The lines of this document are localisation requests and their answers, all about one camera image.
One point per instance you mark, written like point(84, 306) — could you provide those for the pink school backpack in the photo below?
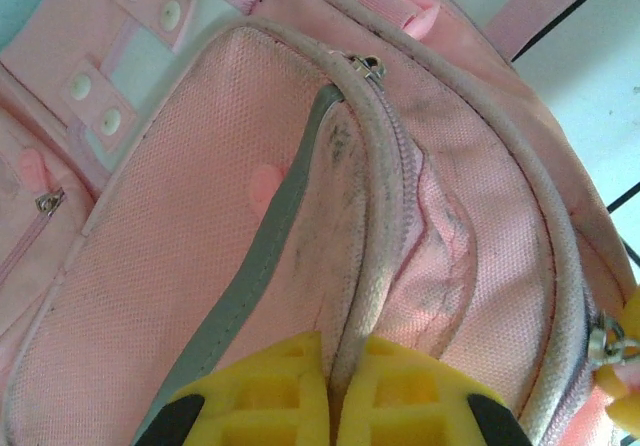
point(200, 216)

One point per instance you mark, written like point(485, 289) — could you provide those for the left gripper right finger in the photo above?
point(410, 401)

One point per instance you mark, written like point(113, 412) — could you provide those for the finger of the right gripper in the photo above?
point(634, 316)
point(627, 396)

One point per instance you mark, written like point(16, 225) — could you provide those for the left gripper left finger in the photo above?
point(260, 401)

